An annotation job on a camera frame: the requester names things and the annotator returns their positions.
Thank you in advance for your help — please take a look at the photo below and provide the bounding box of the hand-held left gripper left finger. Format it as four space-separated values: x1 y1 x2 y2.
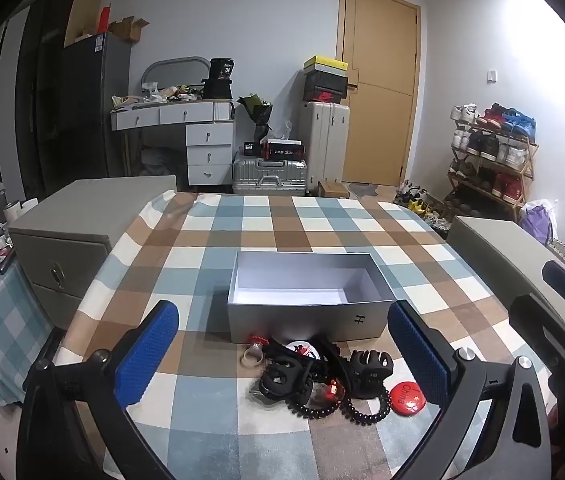
16 300 180 480

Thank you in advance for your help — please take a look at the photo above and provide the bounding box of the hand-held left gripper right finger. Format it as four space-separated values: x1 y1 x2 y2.
386 300 553 480

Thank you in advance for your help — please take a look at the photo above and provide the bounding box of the red round badge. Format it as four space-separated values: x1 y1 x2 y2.
388 381 427 407

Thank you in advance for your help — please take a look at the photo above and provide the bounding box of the small black hair claw clip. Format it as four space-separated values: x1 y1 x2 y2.
347 350 394 400

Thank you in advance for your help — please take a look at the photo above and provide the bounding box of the black spiral hair tie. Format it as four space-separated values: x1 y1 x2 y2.
339 390 390 425
287 392 348 418

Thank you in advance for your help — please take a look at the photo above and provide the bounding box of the silver storage box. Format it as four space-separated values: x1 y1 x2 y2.
226 251 397 343

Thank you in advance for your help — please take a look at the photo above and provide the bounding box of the large black hair claw clip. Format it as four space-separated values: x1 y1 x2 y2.
257 355 315 401

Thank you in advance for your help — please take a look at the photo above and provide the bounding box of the purple bag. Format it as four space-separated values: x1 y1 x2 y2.
519 199 559 243

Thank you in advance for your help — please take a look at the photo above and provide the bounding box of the wooden shoe rack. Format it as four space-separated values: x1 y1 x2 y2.
446 110 539 221

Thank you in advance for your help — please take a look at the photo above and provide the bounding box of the white round badge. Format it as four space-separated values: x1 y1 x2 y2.
285 341 320 361

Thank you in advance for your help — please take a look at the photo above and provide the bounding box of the row of shoes on rack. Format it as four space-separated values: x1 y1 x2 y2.
449 102 538 201

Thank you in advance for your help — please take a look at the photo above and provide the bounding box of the blue checkered cloth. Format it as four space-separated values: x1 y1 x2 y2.
0 260 58 406

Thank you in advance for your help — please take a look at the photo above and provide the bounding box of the grey nightstand with drawers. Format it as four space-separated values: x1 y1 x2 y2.
8 175 178 331

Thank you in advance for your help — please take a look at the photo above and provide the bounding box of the pile of shoes on floor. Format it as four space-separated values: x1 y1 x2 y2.
393 180 450 238

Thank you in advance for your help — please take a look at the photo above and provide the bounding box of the checkered tablecloth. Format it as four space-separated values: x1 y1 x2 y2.
55 192 565 480

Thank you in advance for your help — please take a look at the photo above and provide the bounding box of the grey floor mat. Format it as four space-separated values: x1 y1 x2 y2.
349 182 383 201

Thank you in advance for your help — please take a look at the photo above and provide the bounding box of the small brown box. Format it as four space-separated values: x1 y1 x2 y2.
317 180 350 200

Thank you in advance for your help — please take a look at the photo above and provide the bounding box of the silver ribbed suitcase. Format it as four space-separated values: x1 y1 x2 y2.
232 157 309 196

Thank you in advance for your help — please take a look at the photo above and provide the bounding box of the white dressing table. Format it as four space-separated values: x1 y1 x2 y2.
110 99 237 188

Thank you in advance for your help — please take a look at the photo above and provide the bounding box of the wooden door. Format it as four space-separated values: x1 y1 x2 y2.
337 0 422 188

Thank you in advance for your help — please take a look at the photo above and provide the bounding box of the white upright suitcase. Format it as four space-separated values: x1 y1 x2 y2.
298 101 350 188

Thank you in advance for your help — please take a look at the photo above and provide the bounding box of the black box with red edges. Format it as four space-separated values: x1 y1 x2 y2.
261 141 305 161

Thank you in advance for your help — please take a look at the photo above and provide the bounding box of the dark refrigerator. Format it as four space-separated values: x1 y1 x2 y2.
60 32 132 181

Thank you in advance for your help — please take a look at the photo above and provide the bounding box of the pile of dressing table clutter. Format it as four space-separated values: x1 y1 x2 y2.
112 82 203 108

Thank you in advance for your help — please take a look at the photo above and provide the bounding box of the dark wardrobe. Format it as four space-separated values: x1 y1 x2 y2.
12 0 86 201

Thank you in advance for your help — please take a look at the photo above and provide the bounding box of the black wrapped bouquet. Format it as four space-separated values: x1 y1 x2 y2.
236 93 274 146

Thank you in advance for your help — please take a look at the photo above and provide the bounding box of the oval mirror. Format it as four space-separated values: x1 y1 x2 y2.
141 56 210 96

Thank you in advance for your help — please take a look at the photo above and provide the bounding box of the black paper bag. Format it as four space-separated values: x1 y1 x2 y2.
201 57 234 101

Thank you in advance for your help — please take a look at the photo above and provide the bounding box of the dark grey shoe box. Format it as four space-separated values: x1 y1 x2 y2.
303 70 348 87

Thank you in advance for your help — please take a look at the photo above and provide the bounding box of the yellow shoe box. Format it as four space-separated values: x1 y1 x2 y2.
303 55 349 73

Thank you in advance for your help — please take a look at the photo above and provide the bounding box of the open cardboard box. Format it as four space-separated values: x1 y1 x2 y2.
109 16 150 43

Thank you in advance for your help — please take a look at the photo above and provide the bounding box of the tall flat cardboard box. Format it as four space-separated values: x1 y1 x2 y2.
64 0 106 48

